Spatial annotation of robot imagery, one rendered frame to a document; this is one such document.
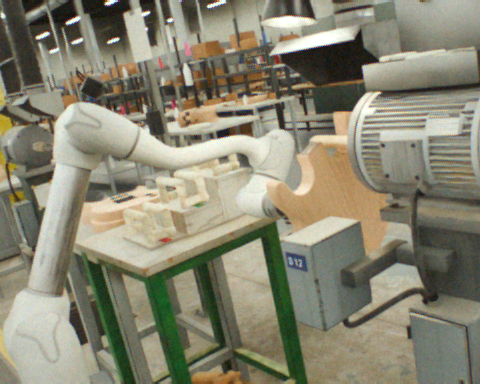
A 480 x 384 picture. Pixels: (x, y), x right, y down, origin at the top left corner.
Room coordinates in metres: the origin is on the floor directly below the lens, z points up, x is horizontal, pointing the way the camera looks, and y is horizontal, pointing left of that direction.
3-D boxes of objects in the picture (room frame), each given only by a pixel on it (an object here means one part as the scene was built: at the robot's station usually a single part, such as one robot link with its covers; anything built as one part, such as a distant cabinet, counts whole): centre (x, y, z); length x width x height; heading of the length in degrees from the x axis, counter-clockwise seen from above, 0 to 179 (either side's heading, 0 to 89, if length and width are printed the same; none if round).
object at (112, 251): (2.08, 0.43, 0.55); 0.62 x 0.58 x 0.76; 39
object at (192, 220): (2.07, 0.37, 0.98); 0.27 x 0.16 x 0.09; 36
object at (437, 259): (1.11, -0.29, 1.02); 0.13 x 0.04 x 0.04; 39
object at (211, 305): (2.45, 0.41, 0.45); 0.05 x 0.05 x 0.90; 39
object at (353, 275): (1.14, -0.18, 1.02); 0.19 x 0.04 x 0.04; 129
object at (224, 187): (2.16, 0.24, 1.02); 0.27 x 0.15 x 0.17; 36
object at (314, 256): (1.10, -0.13, 0.99); 0.24 x 0.21 x 0.26; 39
